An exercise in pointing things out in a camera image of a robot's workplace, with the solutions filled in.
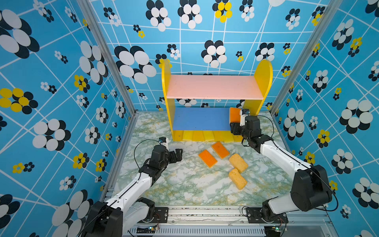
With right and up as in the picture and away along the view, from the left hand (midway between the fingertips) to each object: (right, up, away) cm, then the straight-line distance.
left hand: (177, 149), depth 85 cm
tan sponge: (+36, -9, +4) cm, 38 cm away
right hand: (+36, +16, +2) cm, 39 cm away
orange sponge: (+34, +20, +1) cm, 39 cm away
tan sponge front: (+34, -16, -3) cm, 38 cm away
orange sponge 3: (+27, -2, +12) cm, 30 cm away
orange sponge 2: (+19, -7, +6) cm, 21 cm away
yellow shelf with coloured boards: (+13, +30, +37) cm, 49 cm away
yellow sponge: (+5, +7, +17) cm, 19 cm away
